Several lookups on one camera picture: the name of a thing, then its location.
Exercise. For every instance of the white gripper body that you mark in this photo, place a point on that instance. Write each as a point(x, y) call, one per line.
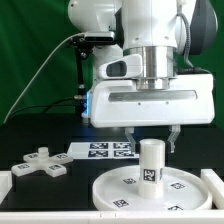
point(189, 100)

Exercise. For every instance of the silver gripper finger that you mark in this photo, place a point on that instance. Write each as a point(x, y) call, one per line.
point(130, 137)
point(174, 133)

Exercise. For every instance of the white round table top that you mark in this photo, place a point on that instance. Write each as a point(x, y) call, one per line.
point(118, 190)

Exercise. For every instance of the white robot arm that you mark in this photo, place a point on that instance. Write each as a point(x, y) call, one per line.
point(134, 43)

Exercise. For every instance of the white marker tag plate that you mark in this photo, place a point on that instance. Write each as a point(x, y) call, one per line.
point(101, 150)

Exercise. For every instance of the white right border block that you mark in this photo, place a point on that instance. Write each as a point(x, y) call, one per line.
point(215, 185)

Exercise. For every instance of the white border block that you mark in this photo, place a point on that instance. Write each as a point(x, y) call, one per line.
point(215, 185)
point(5, 184)

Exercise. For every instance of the white cross-shaped table base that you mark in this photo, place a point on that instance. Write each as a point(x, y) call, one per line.
point(40, 160)

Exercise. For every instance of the white left border block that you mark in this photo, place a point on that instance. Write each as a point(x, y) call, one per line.
point(5, 184)

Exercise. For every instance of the black camera stand pole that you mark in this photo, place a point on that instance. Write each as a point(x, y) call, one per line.
point(80, 79)

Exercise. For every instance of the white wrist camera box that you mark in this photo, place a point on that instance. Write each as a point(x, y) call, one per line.
point(130, 66)

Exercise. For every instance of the white front border rail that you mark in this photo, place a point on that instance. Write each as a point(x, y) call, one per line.
point(97, 217)

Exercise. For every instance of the black camera on stand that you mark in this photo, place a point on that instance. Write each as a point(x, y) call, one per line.
point(91, 39)

